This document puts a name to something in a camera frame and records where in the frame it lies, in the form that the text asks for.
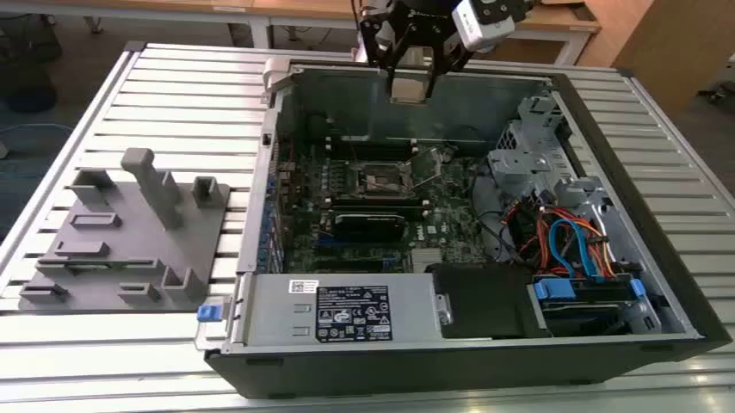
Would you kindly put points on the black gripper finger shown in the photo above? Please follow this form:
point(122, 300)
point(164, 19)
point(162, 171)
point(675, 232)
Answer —
point(451, 51)
point(383, 47)

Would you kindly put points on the CPU with silver top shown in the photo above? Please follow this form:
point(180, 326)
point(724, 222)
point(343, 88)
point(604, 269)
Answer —
point(408, 88)

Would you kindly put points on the RAM slot with white latches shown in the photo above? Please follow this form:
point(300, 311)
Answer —
point(344, 151)
point(344, 142)

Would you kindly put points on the CPU socket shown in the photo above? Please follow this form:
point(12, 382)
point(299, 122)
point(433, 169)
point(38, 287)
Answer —
point(373, 172)

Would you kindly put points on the black expansion slot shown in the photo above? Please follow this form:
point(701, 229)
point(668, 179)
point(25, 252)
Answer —
point(356, 250)
point(349, 263)

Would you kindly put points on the wooden desk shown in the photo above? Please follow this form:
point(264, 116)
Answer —
point(142, 5)
point(551, 26)

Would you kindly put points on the grey plastic case latch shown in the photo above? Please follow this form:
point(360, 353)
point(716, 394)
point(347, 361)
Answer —
point(275, 73)

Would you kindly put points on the silver metal drive cage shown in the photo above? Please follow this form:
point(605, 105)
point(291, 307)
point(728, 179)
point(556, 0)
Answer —
point(519, 161)

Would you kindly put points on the green motherboard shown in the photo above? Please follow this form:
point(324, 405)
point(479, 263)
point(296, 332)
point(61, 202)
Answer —
point(453, 215)

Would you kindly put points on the wooden cabinet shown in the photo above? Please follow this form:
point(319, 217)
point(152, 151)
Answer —
point(671, 43)

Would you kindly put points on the black graphics card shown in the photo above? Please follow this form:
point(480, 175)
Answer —
point(369, 226)

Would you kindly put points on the silver heatsink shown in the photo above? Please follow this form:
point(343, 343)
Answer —
point(427, 255)

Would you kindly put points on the office chair base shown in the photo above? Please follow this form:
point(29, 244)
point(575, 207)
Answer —
point(720, 92)

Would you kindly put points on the silver metal disk bay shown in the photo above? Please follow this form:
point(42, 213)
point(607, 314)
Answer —
point(625, 232)

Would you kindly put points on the hard disk in blue carrier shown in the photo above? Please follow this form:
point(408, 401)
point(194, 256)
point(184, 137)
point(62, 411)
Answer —
point(553, 290)

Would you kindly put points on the grey parts rack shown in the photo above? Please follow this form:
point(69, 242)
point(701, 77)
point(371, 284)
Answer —
point(132, 241)

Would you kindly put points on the silver power supply unit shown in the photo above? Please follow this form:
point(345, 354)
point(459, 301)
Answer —
point(269, 310)

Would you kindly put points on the blue case latch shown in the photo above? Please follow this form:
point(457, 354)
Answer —
point(208, 314)

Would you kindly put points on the green RAM stick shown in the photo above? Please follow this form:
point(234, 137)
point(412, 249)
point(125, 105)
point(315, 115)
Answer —
point(92, 266)

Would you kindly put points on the black PC case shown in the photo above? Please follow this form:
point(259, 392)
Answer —
point(401, 374)

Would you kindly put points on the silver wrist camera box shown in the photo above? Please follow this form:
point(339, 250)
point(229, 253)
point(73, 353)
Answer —
point(481, 23)

